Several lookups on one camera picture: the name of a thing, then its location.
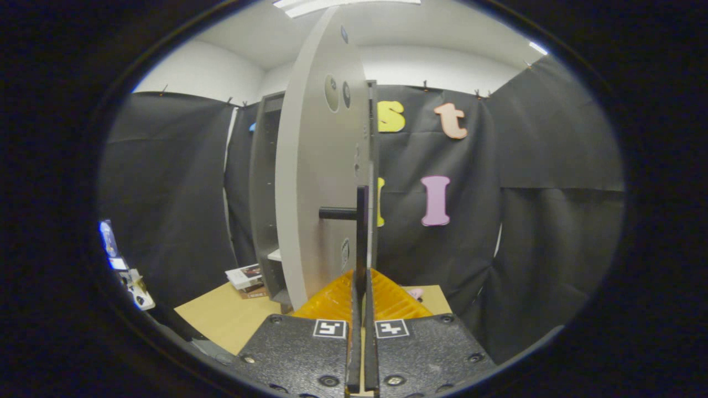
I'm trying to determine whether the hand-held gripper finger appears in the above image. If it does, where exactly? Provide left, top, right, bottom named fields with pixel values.
left=235, top=269, right=363, bottom=398
left=365, top=268, right=498, bottom=398

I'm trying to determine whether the light grey shoe cabinet door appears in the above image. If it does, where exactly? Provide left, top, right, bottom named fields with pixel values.
left=275, top=7, right=379, bottom=311

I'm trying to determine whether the grey shoe cabinet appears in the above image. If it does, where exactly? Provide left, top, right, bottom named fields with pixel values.
left=249, top=80, right=379, bottom=315

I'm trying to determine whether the grey metal bar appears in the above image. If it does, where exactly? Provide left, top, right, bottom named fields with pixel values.
left=158, top=310, right=240, bottom=364

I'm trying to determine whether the white tray with small items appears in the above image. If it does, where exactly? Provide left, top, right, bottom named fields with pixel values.
left=108, top=257, right=157, bottom=311

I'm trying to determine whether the blue and white object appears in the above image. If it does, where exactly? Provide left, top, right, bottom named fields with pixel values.
left=100, top=220, right=120, bottom=259

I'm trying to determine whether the black backdrop cloth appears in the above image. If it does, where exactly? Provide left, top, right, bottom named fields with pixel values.
left=98, top=55, right=626, bottom=365

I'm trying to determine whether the large ceiling light panel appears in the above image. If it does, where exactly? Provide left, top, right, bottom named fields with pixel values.
left=273, top=0, right=421, bottom=19

